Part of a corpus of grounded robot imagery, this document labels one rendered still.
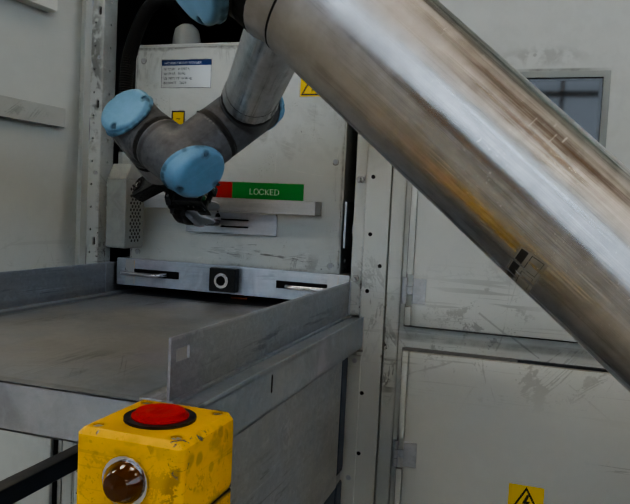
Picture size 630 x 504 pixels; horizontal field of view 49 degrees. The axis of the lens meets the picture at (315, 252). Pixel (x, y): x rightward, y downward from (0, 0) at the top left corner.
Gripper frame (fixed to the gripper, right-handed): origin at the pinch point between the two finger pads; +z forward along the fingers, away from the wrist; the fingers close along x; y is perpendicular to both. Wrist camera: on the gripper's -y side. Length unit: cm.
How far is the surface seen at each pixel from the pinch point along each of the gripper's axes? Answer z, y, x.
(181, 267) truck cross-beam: 8.6, -6.0, -7.1
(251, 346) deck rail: -33, 33, -36
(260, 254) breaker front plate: 7.6, 11.8, -3.1
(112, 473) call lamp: -72, 43, -58
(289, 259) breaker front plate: 7.9, 18.3, -3.7
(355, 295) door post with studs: 7.5, 33.7, -10.6
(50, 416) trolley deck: -48, 18, -51
